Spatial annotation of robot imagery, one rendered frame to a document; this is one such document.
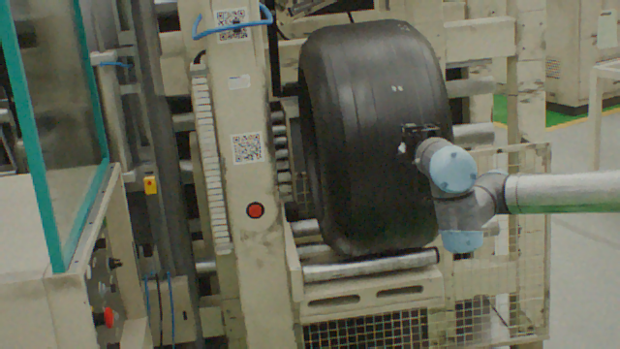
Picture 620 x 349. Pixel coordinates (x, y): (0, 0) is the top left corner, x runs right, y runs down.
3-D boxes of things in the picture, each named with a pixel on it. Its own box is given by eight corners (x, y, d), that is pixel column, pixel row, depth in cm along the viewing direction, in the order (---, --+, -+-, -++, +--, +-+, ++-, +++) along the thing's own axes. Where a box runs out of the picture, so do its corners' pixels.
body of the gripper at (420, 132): (434, 118, 157) (451, 127, 145) (436, 160, 159) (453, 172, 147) (397, 123, 156) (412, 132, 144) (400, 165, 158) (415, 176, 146)
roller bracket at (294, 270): (294, 304, 185) (289, 268, 181) (279, 239, 222) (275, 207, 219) (307, 302, 185) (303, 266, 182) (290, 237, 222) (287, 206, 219)
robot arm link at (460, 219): (500, 233, 143) (490, 176, 140) (474, 257, 134) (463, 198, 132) (462, 233, 148) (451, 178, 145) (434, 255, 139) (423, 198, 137)
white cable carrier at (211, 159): (217, 255, 192) (189, 65, 176) (217, 246, 196) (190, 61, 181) (234, 252, 192) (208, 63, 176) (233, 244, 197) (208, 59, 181)
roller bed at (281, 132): (232, 215, 229) (219, 119, 220) (231, 199, 243) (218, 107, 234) (297, 206, 231) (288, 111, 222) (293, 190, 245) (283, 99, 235)
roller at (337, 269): (300, 287, 188) (299, 273, 186) (297, 274, 192) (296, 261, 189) (440, 268, 191) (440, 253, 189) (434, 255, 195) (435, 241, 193)
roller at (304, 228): (289, 241, 215) (288, 229, 212) (287, 232, 218) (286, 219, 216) (411, 225, 218) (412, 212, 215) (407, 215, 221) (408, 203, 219)
